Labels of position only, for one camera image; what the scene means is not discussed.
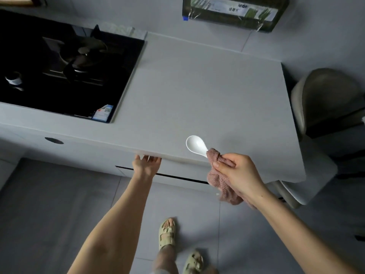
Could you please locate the person's left hand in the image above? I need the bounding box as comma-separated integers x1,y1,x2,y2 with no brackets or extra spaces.
132,155,162,182

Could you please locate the person's right hand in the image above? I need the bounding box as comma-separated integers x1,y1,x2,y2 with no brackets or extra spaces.
212,153,270,209

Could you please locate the pink knitted dish cloth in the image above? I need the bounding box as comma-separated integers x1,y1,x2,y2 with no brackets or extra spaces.
206,148,244,206

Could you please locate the white cabinet drawer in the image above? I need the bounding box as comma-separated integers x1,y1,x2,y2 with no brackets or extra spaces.
115,156,213,194

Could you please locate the white ceramic spoon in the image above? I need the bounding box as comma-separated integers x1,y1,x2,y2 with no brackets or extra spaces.
186,135,212,159

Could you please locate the person's right forearm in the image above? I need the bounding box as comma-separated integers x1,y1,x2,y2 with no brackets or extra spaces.
252,187,361,274

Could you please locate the person's left forearm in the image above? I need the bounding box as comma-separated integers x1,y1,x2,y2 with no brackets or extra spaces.
67,174,156,274

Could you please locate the blue white stove sticker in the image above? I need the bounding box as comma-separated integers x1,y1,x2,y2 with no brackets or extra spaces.
91,104,114,123

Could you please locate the beige left sandal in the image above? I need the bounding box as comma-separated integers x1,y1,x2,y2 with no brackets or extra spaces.
158,218,177,251

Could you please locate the beige sandal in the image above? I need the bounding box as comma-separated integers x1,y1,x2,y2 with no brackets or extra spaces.
158,218,177,251
182,249,205,274

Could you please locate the beige right sandal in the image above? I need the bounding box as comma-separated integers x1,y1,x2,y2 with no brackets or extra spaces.
182,249,205,274

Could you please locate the person's left leg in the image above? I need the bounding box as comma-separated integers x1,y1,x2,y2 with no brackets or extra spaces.
153,245,179,274

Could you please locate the black stove burner grate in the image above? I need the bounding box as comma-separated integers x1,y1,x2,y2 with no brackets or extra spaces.
42,25,109,84

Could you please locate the beige padded chair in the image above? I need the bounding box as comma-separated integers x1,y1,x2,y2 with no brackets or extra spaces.
290,68,365,140

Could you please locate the black glass gas stove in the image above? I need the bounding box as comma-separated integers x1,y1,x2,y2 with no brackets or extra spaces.
0,10,145,124

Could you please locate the silver stove control knob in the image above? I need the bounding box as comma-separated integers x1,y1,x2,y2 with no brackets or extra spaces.
5,71,25,91

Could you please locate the green wall-mounted wrap box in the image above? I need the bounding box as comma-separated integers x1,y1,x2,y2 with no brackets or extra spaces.
182,0,289,33

